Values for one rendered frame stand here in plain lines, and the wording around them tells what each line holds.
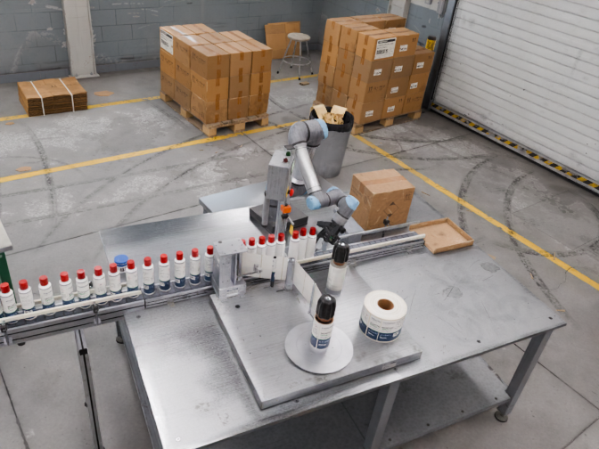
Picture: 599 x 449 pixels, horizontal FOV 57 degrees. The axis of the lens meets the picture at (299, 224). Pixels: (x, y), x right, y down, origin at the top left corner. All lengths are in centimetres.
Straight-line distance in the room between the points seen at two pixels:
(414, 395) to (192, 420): 148
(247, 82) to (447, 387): 406
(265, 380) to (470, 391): 150
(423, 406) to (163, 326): 153
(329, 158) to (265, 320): 311
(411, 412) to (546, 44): 464
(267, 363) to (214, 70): 408
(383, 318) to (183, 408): 94
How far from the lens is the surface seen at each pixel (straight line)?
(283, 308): 267
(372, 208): 326
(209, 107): 610
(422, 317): 288
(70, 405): 349
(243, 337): 252
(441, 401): 337
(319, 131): 299
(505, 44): 706
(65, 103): 679
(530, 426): 379
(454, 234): 357
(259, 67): 630
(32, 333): 272
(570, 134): 673
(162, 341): 258
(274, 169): 260
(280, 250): 283
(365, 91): 645
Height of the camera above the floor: 270
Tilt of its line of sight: 34 degrees down
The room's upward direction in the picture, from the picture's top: 8 degrees clockwise
